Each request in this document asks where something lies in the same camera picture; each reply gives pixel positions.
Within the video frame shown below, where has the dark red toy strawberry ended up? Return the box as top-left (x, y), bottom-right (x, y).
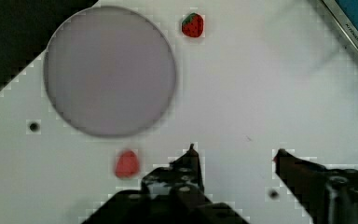
top-left (181, 13), bottom-right (204, 38)

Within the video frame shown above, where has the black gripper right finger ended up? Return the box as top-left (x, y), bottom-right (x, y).
top-left (273, 148), bottom-right (358, 224)

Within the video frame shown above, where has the round grey plate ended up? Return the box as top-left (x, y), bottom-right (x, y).
top-left (43, 7), bottom-right (177, 137)

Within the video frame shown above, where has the pink toy strawberry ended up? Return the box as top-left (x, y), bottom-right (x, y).
top-left (115, 150), bottom-right (140, 178)

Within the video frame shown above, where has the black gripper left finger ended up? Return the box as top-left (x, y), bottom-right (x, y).
top-left (141, 143), bottom-right (205, 199)

